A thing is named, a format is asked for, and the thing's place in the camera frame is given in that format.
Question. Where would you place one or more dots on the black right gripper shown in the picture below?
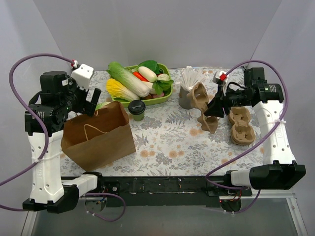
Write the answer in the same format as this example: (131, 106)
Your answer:
(222, 101)

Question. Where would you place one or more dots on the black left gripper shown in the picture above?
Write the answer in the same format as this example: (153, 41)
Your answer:
(86, 99)

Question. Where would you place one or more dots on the brown cardboard cup carrier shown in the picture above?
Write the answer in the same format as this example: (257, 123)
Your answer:
(242, 133)

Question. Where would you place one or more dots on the brown paper bag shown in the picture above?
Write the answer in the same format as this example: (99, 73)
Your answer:
(93, 142)

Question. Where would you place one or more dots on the black coffee cup lid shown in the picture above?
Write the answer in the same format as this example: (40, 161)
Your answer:
(136, 107)

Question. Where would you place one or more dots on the green paper coffee cup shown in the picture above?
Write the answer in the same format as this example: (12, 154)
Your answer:
(139, 116)

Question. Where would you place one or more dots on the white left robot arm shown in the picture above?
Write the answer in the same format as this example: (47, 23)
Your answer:
(60, 94)

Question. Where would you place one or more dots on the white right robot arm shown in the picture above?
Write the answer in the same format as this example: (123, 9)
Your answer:
(279, 170)

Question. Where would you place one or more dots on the small green cabbage toy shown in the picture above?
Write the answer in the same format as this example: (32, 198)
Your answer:
(101, 105)

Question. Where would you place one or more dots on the yellow napa cabbage toy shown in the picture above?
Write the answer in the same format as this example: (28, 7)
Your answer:
(118, 90)

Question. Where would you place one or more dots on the grey straw holder cup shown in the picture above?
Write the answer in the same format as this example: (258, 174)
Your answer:
(184, 101)

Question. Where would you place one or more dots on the white wrapped straws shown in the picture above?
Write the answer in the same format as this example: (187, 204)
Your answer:
(191, 76)

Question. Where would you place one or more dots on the green napa cabbage toy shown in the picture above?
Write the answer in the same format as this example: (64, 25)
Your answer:
(125, 77)

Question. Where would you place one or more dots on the green plastic tray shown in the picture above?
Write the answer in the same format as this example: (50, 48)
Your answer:
(152, 101)

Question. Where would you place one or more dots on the floral table mat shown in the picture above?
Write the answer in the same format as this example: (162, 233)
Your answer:
(169, 141)

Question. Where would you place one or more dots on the bok choy toy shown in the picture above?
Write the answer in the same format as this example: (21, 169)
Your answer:
(163, 84)

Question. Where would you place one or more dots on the white radish toy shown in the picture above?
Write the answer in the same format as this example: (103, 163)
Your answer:
(148, 74)

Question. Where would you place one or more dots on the green leafy vegetable toy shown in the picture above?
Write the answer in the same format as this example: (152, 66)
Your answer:
(150, 64)

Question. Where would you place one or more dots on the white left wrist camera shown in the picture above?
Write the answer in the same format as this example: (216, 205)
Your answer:
(82, 75)

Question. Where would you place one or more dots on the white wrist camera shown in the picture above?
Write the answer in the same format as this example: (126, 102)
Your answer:
(220, 78)
(82, 75)

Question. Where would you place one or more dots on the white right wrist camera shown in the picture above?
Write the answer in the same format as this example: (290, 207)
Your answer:
(220, 78)

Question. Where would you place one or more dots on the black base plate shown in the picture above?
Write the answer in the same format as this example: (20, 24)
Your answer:
(165, 191)

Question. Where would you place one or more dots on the aluminium frame rail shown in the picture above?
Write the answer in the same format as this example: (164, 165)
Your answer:
(252, 213)

